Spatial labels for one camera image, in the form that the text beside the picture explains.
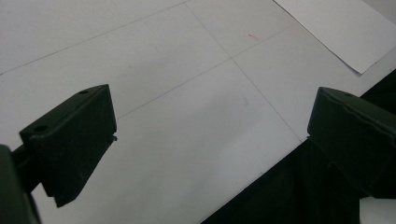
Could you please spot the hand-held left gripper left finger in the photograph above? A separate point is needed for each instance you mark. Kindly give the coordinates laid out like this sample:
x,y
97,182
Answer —
x,y
71,143

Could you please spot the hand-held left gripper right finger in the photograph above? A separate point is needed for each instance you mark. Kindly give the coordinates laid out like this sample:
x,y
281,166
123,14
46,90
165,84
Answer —
x,y
355,140

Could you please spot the small white paper sheet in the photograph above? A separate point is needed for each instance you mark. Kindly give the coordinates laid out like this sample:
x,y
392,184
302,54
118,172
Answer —
x,y
342,31

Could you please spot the large white table cover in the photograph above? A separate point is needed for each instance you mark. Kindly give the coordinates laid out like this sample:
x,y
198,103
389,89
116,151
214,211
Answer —
x,y
186,109

